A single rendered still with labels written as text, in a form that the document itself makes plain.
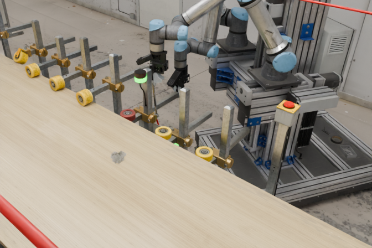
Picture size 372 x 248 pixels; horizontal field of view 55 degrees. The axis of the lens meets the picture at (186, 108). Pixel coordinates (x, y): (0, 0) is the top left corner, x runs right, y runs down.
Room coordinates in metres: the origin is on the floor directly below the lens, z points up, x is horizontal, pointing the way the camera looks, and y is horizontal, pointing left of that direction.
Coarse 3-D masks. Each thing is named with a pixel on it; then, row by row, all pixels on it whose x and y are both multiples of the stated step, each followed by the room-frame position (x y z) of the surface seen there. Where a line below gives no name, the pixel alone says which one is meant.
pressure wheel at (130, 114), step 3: (123, 111) 1.59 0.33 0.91; (126, 111) 1.59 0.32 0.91; (129, 111) 1.59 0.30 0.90; (132, 111) 1.59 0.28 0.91; (120, 114) 1.56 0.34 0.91; (123, 114) 1.56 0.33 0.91; (126, 114) 1.57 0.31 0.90; (129, 114) 1.57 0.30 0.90; (132, 114) 1.56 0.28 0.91; (135, 114) 1.58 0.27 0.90; (123, 117) 1.54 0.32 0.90; (126, 117) 1.54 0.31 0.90; (129, 117) 1.54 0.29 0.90; (132, 117) 1.55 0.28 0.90; (135, 117) 1.57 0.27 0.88; (129, 120) 1.54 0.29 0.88; (132, 120) 1.55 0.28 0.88
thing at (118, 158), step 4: (116, 152) 1.25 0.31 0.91; (120, 152) 1.23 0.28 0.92; (124, 152) 1.25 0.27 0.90; (112, 156) 1.22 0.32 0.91; (116, 156) 1.20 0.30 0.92; (120, 156) 1.22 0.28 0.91; (124, 156) 1.22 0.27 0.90; (112, 160) 1.19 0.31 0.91; (116, 160) 1.19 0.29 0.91; (120, 160) 1.19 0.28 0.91
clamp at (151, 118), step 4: (136, 108) 1.68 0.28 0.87; (140, 108) 1.68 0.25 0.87; (136, 112) 1.66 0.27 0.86; (140, 112) 1.64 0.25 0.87; (152, 112) 1.64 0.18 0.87; (144, 116) 1.62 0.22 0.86; (148, 116) 1.61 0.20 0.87; (152, 116) 1.61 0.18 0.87; (156, 116) 1.63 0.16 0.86; (144, 120) 1.62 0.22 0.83; (148, 120) 1.60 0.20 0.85; (152, 120) 1.60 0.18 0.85
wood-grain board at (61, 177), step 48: (0, 96) 1.71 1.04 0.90; (48, 96) 1.72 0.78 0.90; (0, 144) 1.28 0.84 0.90; (48, 144) 1.29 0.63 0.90; (96, 144) 1.30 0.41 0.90; (144, 144) 1.32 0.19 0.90; (0, 192) 0.98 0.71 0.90; (48, 192) 0.99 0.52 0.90; (96, 192) 1.00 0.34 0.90; (144, 192) 1.01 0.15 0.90; (192, 192) 1.02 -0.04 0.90; (240, 192) 1.03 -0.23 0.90; (0, 240) 0.77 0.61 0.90; (96, 240) 0.78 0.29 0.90; (144, 240) 0.79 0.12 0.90; (192, 240) 0.80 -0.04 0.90; (240, 240) 0.80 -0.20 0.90; (288, 240) 0.81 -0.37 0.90; (336, 240) 0.82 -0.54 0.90
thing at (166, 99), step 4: (176, 92) 1.89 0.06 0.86; (168, 96) 1.84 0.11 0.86; (172, 96) 1.85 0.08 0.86; (176, 96) 1.88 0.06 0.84; (160, 100) 1.79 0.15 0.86; (164, 100) 1.80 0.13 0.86; (168, 100) 1.82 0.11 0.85; (172, 100) 1.85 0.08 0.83; (152, 104) 1.75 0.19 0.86; (160, 104) 1.76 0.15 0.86; (164, 104) 1.79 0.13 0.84; (152, 108) 1.71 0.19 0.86; (136, 116) 1.61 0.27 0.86; (140, 116) 1.63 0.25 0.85; (136, 120) 1.60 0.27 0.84
